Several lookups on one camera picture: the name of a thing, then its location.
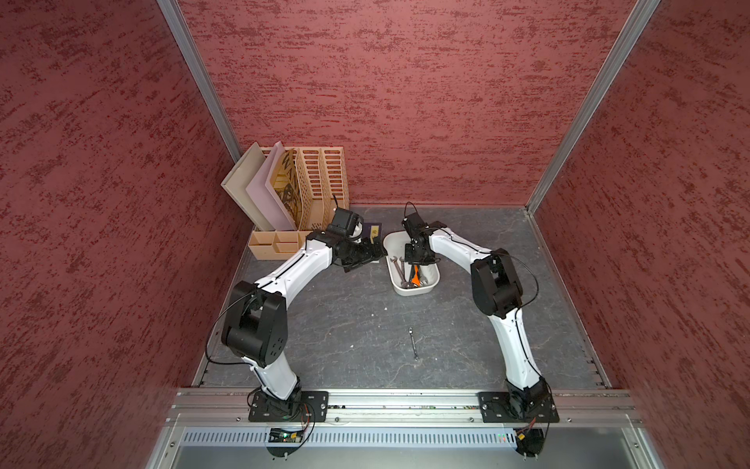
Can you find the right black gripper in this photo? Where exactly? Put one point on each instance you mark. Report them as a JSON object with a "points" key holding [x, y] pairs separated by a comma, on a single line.
{"points": [[413, 260]]}

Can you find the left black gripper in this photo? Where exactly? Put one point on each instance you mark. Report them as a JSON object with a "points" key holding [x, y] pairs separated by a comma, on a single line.
{"points": [[368, 255]]}

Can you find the white plastic storage box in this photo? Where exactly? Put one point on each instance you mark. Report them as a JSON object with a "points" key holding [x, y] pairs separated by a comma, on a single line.
{"points": [[394, 245]]}

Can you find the orange handled adjustable wrench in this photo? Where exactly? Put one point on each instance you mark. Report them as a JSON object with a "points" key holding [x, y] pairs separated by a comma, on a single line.
{"points": [[415, 278]]}

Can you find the small silver combination wrench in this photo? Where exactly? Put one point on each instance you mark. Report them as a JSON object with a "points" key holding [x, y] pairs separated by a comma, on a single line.
{"points": [[413, 343]]}

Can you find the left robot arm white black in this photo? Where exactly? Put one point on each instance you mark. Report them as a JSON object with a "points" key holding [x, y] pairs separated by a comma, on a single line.
{"points": [[256, 321]]}

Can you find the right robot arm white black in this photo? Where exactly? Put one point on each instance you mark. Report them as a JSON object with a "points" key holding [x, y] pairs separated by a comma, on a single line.
{"points": [[498, 294]]}

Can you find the silver open end wrench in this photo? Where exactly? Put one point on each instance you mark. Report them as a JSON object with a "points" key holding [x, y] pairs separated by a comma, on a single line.
{"points": [[399, 266]]}

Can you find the dark blue notebook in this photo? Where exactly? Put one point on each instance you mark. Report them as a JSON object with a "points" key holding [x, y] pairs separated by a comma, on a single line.
{"points": [[372, 232]]}

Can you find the yellow patterned book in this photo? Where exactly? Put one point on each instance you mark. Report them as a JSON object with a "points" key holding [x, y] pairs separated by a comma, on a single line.
{"points": [[287, 183]]}

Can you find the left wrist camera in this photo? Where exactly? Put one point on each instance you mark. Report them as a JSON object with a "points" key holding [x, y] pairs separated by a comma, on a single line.
{"points": [[347, 224]]}

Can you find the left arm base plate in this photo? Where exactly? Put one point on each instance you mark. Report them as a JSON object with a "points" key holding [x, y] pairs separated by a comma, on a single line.
{"points": [[300, 407]]}

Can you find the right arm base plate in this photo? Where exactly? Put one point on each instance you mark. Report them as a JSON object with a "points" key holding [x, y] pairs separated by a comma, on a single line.
{"points": [[517, 408]]}

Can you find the aluminium front rail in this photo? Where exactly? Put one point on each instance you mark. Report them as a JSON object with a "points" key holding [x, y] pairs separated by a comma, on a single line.
{"points": [[410, 408]]}

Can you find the left corner aluminium post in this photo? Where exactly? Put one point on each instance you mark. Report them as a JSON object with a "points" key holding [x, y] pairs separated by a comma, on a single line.
{"points": [[179, 29]]}

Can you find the corner aluminium post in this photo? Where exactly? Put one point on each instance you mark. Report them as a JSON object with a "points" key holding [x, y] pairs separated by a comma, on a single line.
{"points": [[179, 29], [633, 28]]}

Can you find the right corner aluminium post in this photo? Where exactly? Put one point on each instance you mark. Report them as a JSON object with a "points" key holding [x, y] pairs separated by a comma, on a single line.
{"points": [[633, 28]]}

